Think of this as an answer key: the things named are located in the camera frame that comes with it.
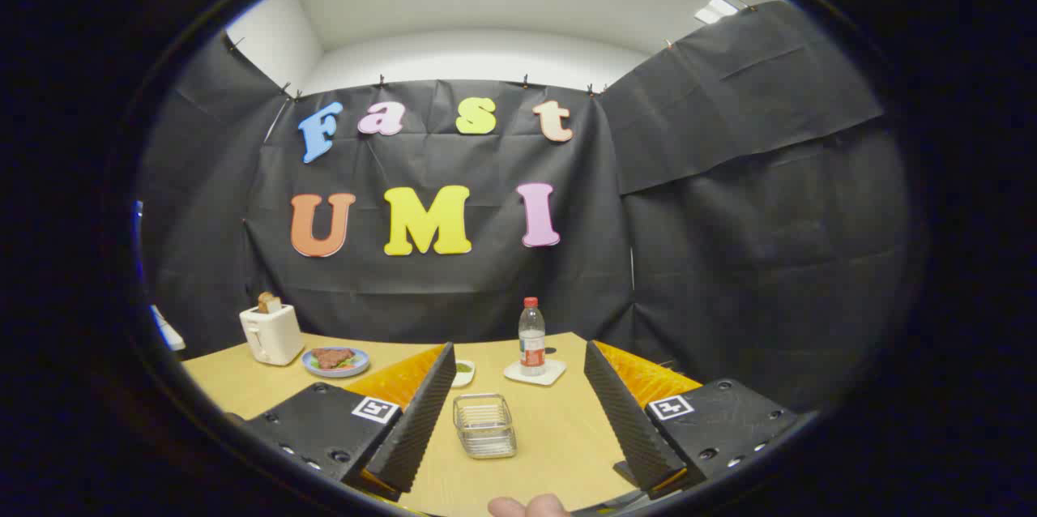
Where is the clear plastic water bottle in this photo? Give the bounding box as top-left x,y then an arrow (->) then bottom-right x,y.
518,297 -> 547,377

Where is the white side desk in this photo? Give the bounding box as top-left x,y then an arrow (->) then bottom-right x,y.
150,305 -> 186,353

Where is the white square coaster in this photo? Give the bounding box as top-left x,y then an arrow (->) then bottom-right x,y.
503,360 -> 568,387

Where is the black backdrop cloth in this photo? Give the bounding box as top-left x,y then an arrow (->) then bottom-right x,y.
138,0 -> 912,412

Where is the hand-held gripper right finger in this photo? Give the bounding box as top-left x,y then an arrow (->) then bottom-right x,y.
583,340 -> 799,500

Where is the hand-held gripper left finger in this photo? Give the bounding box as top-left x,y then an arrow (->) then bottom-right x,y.
231,341 -> 459,502

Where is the small ceiling light panel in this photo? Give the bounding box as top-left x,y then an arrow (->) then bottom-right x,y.
694,0 -> 740,25

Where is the white toaster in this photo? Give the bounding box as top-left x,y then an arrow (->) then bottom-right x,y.
239,304 -> 305,366

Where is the metal wire basket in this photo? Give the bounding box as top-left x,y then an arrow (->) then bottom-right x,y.
452,393 -> 518,459

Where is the blue plate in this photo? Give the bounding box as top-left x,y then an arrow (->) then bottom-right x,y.
302,347 -> 371,378

